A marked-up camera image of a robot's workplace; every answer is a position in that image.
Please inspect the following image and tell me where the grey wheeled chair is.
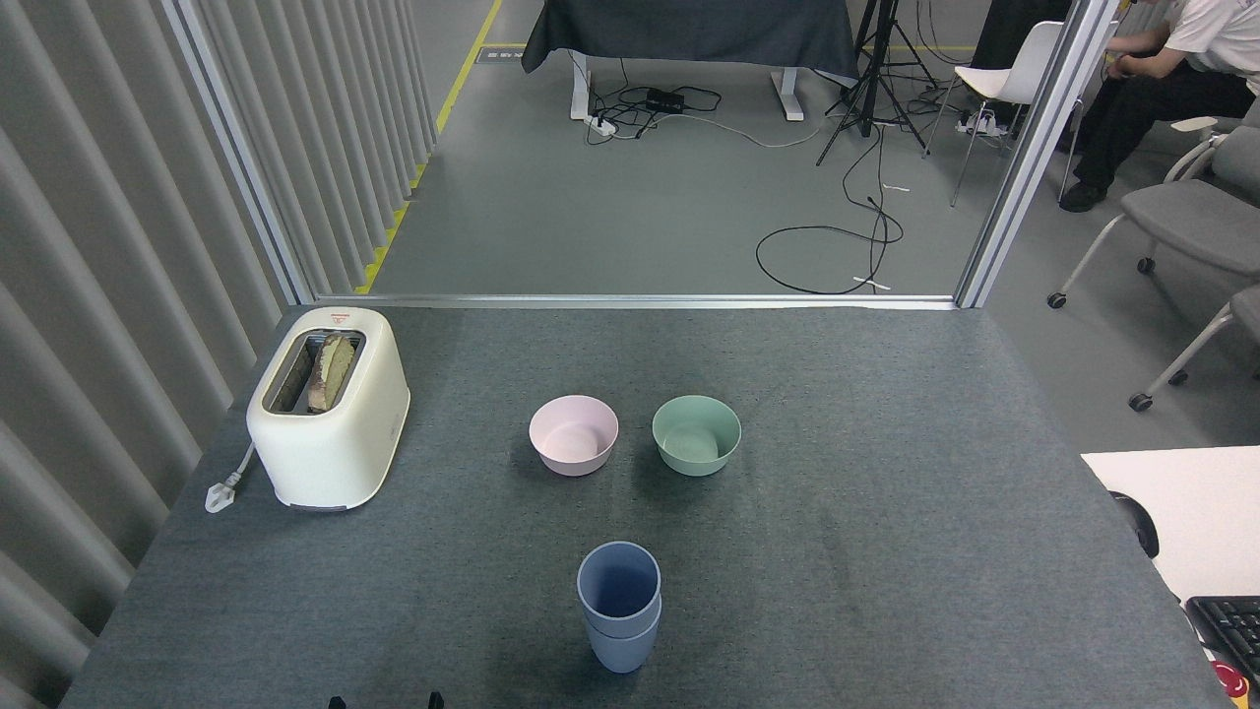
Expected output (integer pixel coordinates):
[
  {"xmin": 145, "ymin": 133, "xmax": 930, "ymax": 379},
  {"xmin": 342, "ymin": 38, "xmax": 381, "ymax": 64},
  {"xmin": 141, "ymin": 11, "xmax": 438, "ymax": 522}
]
[
  {"xmin": 1046, "ymin": 116, "xmax": 1260, "ymax": 310},
  {"xmin": 1128, "ymin": 285, "xmax": 1260, "ymax": 413}
]

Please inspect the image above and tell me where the white floor cable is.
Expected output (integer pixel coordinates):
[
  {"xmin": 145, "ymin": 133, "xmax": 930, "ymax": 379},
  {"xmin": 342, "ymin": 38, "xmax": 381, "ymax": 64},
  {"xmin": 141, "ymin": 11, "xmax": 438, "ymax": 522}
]
[{"xmin": 677, "ymin": 111, "xmax": 840, "ymax": 150}]

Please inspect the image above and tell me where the green bowl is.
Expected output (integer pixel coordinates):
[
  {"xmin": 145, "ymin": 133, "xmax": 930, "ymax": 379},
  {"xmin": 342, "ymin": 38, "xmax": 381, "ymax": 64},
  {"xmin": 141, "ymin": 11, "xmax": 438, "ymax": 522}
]
[{"xmin": 652, "ymin": 395, "xmax": 742, "ymax": 478}]

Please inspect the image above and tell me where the black looped floor cable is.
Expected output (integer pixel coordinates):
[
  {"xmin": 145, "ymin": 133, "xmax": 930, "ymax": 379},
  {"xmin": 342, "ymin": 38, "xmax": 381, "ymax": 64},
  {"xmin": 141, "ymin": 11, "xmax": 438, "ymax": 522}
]
[{"xmin": 755, "ymin": 123, "xmax": 905, "ymax": 296}]

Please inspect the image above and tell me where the silver frame post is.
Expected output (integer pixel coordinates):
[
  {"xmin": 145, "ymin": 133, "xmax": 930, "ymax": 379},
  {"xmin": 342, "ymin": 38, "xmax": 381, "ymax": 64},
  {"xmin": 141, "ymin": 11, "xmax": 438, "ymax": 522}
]
[
  {"xmin": 953, "ymin": 0, "xmax": 1123, "ymax": 309},
  {"xmin": 160, "ymin": 0, "xmax": 317, "ymax": 304}
]

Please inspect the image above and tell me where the table with dark cloth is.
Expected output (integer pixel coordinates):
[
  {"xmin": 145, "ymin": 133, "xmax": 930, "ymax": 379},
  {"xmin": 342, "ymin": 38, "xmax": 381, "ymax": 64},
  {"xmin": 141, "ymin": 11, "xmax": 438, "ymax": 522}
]
[{"xmin": 521, "ymin": 0, "xmax": 860, "ymax": 122}]

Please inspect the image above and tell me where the cream white toaster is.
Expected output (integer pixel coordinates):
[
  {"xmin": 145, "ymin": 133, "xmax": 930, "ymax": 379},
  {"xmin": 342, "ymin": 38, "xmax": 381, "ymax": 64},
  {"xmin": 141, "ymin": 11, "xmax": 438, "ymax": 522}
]
[{"xmin": 246, "ymin": 306, "xmax": 410, "ymax": 512}]

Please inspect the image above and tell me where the pink bowl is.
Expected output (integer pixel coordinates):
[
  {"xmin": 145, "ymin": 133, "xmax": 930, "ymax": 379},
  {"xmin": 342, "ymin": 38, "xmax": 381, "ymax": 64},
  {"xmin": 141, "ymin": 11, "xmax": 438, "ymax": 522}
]
[{"xmin": 529, "ymin": 395, "xmax": 620, "ymax": 478}]

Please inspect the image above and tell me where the white toaster cord with plug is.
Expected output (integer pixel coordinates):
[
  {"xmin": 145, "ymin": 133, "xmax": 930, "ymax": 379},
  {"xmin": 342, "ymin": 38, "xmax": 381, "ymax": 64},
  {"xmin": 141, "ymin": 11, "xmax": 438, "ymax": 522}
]
[{"xmin": 205, "ymin": 443, "xmax": 257, "ymax": 515}]

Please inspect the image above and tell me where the black computer mouse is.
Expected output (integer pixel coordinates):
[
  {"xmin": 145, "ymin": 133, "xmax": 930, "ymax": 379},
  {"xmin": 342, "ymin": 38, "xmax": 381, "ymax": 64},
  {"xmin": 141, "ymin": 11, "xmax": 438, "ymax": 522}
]
[{"xmin": 1109, "ymin": 490, "xmax": 1161, "ymax": 559}]

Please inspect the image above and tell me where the white desk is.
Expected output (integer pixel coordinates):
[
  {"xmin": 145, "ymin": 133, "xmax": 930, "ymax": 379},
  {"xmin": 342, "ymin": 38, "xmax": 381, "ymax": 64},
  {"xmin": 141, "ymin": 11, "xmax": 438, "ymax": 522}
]
[{"xmin": 1081, "ymin": 445, "xmax": 1260, "ymax": 603}]

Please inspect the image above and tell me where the white plastic chair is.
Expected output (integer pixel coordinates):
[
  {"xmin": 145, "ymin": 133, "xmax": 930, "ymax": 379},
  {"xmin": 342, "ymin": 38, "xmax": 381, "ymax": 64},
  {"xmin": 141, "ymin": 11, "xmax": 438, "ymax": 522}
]
[{"xmin": 923, "ymin": 20, "xmax": 1086, "ymax": 208}]

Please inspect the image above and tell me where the black tripod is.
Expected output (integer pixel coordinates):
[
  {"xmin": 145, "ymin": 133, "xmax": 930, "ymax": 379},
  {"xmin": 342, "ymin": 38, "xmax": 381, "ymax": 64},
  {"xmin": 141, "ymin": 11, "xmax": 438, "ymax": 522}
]
[{"xmin": 815, "ymin": 0, "xmax": 941, "ymax": 166}]

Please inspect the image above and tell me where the black keyboard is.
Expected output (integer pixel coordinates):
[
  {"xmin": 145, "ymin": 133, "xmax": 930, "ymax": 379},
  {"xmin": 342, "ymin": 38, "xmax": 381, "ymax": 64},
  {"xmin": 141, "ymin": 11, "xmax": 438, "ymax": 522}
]
[{"xmin": 1184, "ymin": 596, "xmax": 1260, "ymax": 686}]

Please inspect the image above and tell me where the silver frame rail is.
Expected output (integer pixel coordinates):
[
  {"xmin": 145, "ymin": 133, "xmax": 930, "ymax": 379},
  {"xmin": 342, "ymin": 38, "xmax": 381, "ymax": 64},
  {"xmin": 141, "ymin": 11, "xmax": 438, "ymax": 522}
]
[{"xmin": 315, "ymin": 293, "xmax": 958, "ymax": 312}]

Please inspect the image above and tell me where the blue plastic cup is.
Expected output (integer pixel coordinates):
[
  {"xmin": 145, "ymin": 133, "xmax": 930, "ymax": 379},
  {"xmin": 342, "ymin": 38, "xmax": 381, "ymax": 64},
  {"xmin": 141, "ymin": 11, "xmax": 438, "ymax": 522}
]
[
  {"xmin": 576, "ymin": 541, "xmax": 662, "ymax": 638},
  {"xmin": 587, "ymin": 599, "xmax": 662, "ymax": 675}
]

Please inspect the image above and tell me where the person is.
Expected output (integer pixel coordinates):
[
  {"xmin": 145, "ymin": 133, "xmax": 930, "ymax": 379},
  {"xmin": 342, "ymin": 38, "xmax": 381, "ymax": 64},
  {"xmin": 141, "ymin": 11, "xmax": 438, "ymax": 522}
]
[{"xmin": 1058, "ymin": 0, "xmax": 1260, "ymax": 214}]

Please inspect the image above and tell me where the toasted bread slice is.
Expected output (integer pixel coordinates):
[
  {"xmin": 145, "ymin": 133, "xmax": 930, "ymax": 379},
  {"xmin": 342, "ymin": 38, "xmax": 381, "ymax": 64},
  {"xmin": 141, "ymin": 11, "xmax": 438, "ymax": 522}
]
[{"xmin": 307, "ymin": 333, "xmax": 356, "ymax": 413}]

